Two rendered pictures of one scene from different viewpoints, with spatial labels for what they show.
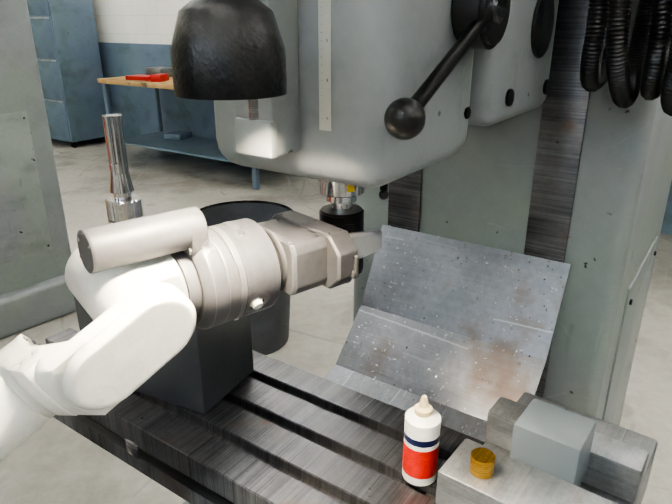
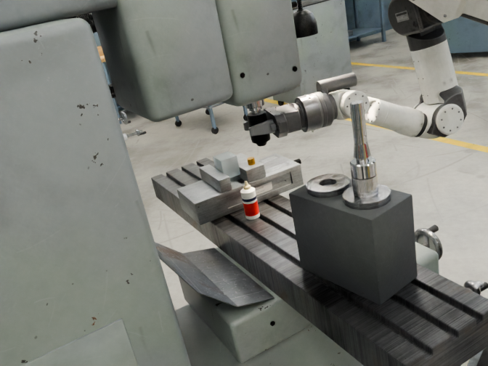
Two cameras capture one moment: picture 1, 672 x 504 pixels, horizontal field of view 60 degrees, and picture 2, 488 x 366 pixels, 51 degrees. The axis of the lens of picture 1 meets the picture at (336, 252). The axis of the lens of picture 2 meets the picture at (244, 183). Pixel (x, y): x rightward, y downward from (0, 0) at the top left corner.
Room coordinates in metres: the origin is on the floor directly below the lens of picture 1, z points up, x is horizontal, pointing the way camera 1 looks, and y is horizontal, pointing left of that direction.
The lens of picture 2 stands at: (1.64, 0.53, 1.58)
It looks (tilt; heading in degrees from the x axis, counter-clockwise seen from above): 23 degrees down; 210
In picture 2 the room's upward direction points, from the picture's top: 12 degrees counter-clockwise
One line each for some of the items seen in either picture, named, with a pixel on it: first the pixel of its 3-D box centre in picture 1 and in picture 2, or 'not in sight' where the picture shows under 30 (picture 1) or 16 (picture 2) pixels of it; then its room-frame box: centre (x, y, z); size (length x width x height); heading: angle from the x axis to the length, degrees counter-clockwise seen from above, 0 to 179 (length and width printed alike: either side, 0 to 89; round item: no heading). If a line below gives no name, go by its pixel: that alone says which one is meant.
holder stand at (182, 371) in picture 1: (163, 313); (351, 231); (0.75, 0.25, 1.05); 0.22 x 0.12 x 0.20; 64
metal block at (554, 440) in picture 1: (551, 448); (226, 165); (0.45, -0.20, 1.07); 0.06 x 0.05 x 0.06; 53
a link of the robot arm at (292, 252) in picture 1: (270, 261); (293, 118); (0.53, 0.06, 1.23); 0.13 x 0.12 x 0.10; 40
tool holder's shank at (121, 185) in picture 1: (117, 157); (359, 131); (0.78, 0.29, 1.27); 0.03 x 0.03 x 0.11
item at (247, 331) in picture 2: not in sight; (285, 271); (0.59, -0.01, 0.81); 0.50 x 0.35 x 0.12; 145
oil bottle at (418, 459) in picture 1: (421, 436); (249, 199); (0.54, -0.10, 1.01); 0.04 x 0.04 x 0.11
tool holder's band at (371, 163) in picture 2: (123, 201); (362, 163); (0.78, 0.29, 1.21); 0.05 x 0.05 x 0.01
